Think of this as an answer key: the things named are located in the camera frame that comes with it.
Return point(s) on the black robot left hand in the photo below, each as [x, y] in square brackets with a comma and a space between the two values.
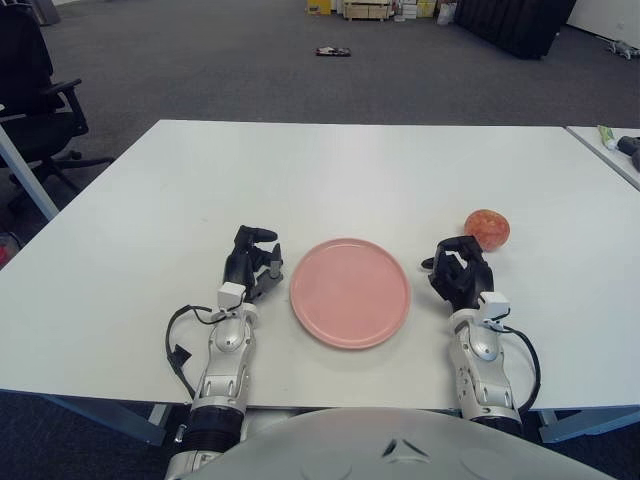
[237, 267]

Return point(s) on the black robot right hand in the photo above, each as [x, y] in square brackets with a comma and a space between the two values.
[465, 277]

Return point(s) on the red yellow apple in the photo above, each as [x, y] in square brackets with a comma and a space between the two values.
[489, 227]

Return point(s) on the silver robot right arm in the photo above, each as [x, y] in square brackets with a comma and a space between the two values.
[475, 345]

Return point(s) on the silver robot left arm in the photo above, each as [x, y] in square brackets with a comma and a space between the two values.
[227, 345]

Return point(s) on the pink round plate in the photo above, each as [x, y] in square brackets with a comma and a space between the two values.
[350, 295]

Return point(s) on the green white tube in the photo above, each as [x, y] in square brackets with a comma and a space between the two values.
[606, 136]

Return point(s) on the grey robot torso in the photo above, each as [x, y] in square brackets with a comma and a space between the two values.
[350, 450]

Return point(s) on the white slanted table leg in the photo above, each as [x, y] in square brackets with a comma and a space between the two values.
[27, 175]

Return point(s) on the red object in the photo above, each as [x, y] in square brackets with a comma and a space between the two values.
[6, 250]

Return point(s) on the black flat tray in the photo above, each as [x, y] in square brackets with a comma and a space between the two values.
[332, 51]

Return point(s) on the black curtain partition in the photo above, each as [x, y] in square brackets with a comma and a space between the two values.
[510, 25]

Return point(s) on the white plastic bag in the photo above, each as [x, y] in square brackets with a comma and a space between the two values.
[445, 14]

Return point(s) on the stack of white boxes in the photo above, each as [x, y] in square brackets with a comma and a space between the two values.
[412, 9]

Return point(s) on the yellow cardboard box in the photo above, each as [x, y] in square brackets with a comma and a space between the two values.
[318, 6]

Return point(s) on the small grey robot dog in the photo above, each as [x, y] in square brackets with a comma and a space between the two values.
[622, 49]

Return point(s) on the wooden pallet crate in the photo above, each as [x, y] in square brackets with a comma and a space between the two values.
[367, 10]

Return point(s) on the black office chair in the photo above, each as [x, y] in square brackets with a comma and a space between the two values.
[30, 60]

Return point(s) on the blue grey table frame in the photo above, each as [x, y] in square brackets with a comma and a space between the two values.
[157, 425]

